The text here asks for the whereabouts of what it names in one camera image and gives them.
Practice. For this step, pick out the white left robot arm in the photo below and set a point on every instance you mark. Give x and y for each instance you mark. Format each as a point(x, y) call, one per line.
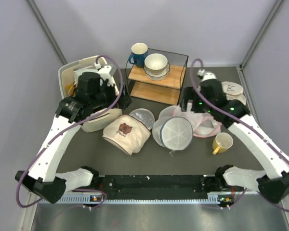
point(41, 177)

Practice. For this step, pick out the pile of clothes in basket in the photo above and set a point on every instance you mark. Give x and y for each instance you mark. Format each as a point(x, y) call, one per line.
point(72, 87)

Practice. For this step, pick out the black wire wooden shelf rack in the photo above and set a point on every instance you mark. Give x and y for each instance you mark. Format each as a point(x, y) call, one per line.
point(164, 85)

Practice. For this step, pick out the beige trimmed cream mesh bag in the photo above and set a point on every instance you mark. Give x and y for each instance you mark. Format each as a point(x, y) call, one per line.
point(234, 91)

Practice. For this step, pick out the silver round insulated pad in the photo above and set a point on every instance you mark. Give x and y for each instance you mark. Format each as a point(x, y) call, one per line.
point(145, 116)

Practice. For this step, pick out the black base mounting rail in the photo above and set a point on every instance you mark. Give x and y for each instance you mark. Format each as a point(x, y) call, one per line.
point(157, 187)

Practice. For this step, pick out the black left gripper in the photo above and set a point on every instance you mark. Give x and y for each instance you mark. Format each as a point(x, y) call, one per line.
point(125, 100)

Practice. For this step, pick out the white scalloped plate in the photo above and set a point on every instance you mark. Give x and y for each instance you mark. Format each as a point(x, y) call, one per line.
point(159, 75)

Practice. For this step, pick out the bear print cream bag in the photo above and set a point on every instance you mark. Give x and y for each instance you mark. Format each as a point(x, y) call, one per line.
point(127, 133)

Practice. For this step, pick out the pink trimmed mesh laundry bag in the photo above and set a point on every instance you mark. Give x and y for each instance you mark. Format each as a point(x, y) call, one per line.
point(203, 124)

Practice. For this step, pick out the blue ceramic mug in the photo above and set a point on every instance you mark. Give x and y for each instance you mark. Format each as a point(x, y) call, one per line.
point(139, 52)

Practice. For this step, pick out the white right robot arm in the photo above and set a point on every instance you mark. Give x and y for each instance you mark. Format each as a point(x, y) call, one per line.
point(273, 181)

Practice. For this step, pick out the blue zipper white mesh bag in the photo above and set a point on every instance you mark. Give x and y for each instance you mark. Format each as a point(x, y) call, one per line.
point(174, 133)

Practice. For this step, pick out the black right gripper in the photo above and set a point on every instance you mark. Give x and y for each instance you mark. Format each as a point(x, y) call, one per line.
point(189, 94)

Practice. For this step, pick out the cream ceramic bowl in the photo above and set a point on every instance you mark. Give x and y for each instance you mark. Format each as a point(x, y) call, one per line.
point(156, 61)

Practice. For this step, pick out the grey slotted cable duct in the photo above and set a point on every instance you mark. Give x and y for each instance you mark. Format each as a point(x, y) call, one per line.
point(96, 199)

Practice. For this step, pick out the yellow ceramic mug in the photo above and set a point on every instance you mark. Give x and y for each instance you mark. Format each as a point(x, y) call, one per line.
point(221, 143)

